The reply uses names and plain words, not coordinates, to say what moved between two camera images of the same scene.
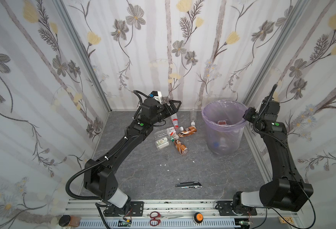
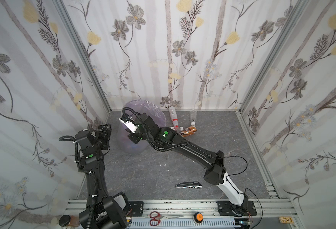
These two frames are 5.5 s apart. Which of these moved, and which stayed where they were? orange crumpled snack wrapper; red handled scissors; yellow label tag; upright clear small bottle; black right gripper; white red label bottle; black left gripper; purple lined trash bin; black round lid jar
Moved: black right gripper; purple lined trash bin; black left gripper
Stayed: black round lid jar; yellow label tag; red handled scissors; upright clear small bottle; white red label bottle; orange crumpled snack wrapper
